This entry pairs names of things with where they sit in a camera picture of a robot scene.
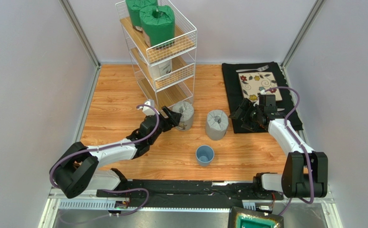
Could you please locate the grey toilet paper roll back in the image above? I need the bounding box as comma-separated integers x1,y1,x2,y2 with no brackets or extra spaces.
172,101,194,131

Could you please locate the grey toilet paper roll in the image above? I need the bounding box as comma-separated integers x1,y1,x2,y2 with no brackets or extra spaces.
205,110,229,141
172,101,194,131

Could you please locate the white toilet paper roll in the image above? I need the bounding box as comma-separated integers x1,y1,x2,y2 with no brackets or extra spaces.
148,59,172,80

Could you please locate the green toilet paper roll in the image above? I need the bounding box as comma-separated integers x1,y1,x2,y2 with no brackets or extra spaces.
125,0,158,32
139,5,175,47

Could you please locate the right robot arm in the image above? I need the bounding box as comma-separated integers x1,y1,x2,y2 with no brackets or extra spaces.
229,95,328,199

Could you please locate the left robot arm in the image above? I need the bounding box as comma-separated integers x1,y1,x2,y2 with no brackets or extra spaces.
49,104,182,199

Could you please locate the floral square plate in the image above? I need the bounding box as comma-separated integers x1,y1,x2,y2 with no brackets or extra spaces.
238,72,278,103

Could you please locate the black cloth placemat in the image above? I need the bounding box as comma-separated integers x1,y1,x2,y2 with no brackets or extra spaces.
222,62,303,133

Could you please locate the silver fork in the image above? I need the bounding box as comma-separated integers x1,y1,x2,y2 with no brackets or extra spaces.
236,65,269,73

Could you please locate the blue plastic cup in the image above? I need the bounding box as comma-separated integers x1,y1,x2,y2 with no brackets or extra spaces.
196,145,215,167

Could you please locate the teal glazed square dish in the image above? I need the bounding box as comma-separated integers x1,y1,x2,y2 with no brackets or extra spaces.
227,207,284,228

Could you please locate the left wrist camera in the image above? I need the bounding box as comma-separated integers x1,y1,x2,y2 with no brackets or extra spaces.
142,99,155,116

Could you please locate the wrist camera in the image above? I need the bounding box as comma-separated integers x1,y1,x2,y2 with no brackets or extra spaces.
259,90,269,95
142,99,155,116

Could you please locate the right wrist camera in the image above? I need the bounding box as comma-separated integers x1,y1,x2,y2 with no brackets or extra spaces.
259,90,269,95

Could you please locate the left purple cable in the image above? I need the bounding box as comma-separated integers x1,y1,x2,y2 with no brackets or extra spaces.
49,104,150,218

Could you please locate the purple cable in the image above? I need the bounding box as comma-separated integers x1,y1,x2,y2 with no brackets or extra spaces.
49,104,150,218
263,85,315,216

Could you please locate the white wire shelf rack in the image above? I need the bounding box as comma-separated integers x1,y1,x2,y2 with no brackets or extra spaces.
115,0,198,108

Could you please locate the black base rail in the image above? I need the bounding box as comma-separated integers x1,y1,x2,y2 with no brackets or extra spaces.
96,179,284,209

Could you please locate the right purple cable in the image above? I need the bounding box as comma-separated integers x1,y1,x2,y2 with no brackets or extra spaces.
263,85,315,216

